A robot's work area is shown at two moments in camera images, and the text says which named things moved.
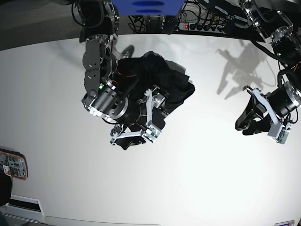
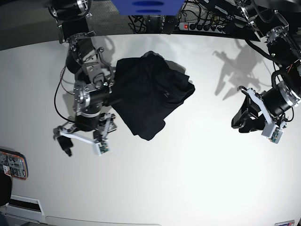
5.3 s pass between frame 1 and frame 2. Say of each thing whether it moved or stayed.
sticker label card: stayed
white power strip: stayed
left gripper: moved
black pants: stayed
